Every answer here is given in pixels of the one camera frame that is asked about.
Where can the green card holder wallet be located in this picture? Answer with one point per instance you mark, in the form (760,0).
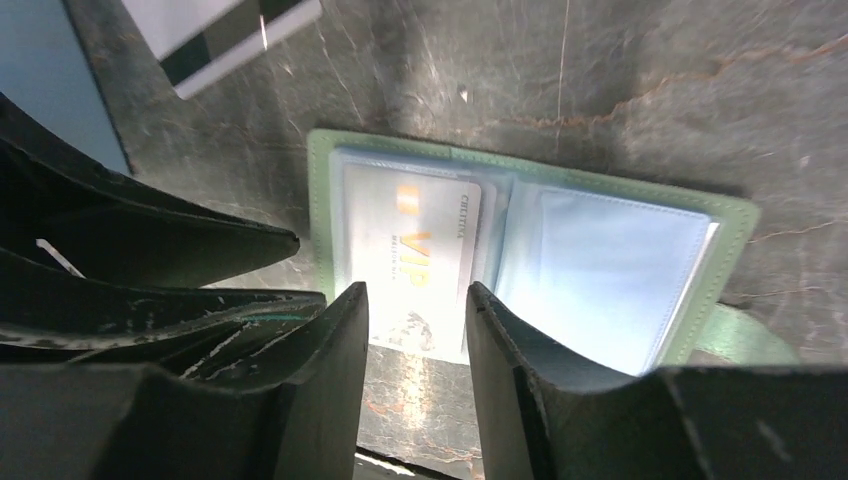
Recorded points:
(624,272)

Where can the silver VIP card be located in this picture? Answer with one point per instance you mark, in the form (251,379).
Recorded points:
(411,238)

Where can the blue three-compartment organizer tray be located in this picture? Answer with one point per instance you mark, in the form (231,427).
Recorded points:
(46,73)

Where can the silver magnetic stripe card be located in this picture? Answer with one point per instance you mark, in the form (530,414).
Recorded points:
(196,43)

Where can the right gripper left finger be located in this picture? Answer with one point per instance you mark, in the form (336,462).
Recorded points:
(285,407)

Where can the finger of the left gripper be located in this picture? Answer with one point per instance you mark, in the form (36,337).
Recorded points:
(113,228)
(54,323)

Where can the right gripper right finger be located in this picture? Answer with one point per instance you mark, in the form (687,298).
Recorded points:
(546,412)

